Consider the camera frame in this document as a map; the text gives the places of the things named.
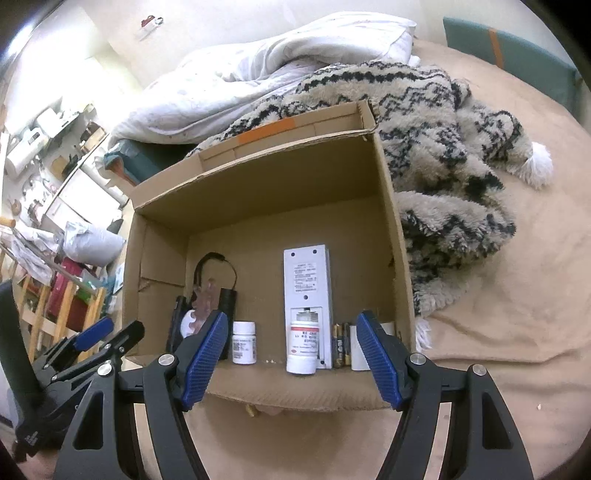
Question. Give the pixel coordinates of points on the white power adapter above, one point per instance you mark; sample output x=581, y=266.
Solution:
x=356, y=359

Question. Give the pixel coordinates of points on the white remote control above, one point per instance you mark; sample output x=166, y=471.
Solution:
x=307, y=277

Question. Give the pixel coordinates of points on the small white round case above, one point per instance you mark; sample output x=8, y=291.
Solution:
x=188, y=323

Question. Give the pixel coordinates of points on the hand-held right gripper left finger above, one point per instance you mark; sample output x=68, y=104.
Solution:
x=203, y=357

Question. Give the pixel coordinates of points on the teal book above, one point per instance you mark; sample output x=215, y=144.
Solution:
x=116, y=279

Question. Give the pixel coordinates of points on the white plastic bag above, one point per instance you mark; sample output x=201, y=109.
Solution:
x=92, y=244

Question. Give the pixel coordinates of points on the cardboard box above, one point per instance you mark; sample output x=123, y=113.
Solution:
x=277, y=207

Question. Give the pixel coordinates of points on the black gold battery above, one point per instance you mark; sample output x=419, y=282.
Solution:
x=347, y=346
x=338, y=346

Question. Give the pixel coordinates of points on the white duvet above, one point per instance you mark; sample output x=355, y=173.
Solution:
x=240, y=74

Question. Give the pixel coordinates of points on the small white pill bottle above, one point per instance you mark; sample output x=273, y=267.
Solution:
x=243, y=344

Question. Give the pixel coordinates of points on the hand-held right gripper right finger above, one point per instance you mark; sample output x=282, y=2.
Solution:
x=376, y=360

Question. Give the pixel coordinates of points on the green headboard cushion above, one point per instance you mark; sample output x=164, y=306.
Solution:
x=521, y=55

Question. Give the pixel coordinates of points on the patterned fleece blanket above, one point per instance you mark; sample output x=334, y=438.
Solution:
x=429, y=138

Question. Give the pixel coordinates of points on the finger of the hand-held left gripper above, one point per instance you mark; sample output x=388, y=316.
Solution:
x=94, y=333
x=120, y=344

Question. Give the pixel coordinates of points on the wall hook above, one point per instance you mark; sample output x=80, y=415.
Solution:
x=150, y=25

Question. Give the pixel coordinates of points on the white cabinet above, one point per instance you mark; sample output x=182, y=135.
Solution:
x=78, y=198

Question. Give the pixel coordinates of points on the white medicine bottle red label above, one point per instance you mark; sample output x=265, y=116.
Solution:
x=302, y=353

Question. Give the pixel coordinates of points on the wooden rack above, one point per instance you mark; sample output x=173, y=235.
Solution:
x=46, y=304

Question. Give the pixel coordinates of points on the paper towel roll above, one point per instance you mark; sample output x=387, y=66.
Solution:
x=18, y=161

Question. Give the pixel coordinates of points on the teal storage box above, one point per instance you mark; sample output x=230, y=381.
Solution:
x=147, y=161

